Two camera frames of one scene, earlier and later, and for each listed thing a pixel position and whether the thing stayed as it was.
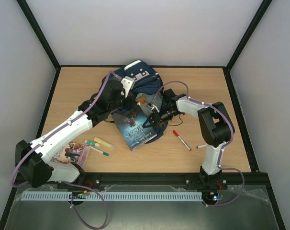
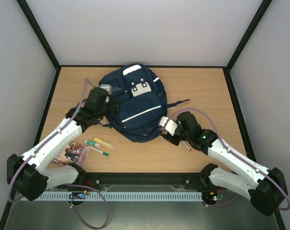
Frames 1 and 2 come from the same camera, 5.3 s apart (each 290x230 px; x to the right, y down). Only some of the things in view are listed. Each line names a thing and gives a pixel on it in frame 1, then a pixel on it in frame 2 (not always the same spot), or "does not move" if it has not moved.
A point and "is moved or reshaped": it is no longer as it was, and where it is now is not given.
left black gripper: x=128 y=106 -> x=115 y=109
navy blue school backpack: x=147 y=84 is moved or reshaped
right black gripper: x=158 y=117 -> x=171 y=138
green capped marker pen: x=96 y=150 does not move
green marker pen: x=92 y=143 does not move
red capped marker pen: x=175 y=133 does not move
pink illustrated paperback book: x=72 y=152 does not move
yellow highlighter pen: x=104 y=143 does not move
